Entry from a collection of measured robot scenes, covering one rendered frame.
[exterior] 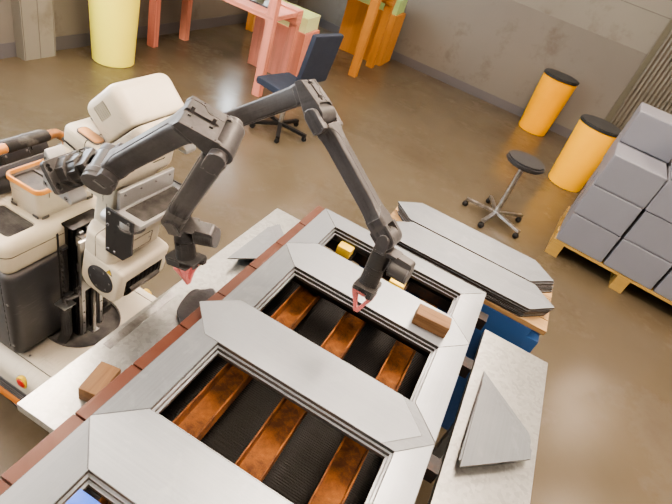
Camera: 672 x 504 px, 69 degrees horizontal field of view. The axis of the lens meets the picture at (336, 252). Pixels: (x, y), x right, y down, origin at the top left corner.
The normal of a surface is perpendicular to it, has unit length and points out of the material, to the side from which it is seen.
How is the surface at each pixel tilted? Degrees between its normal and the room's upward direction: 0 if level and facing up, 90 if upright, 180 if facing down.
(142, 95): 42
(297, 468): 0
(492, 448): 0
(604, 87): 90
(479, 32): 90
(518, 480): 0
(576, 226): 90
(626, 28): 90
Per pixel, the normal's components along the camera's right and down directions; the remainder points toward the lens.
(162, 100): 0.79, -0.24
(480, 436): 0.29, -0.75
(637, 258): -0.51, 0.40
